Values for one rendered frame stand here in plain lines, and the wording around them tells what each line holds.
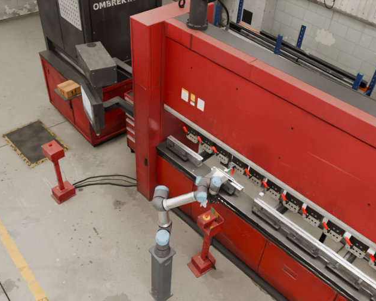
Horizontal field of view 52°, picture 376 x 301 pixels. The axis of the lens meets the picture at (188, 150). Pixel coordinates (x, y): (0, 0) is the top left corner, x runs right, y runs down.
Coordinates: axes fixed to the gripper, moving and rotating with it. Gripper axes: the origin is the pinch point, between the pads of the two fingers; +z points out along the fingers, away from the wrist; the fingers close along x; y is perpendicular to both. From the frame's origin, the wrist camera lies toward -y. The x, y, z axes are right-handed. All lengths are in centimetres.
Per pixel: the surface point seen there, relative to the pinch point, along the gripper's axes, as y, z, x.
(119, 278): -20, 133, -69
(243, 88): -49, -73, 44
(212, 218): -10, 51, 21
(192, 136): -85, 15, 29
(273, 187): 7, -4, 61
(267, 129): -19, -53, 54
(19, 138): -282, 168, -128
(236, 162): -32, 2, 48
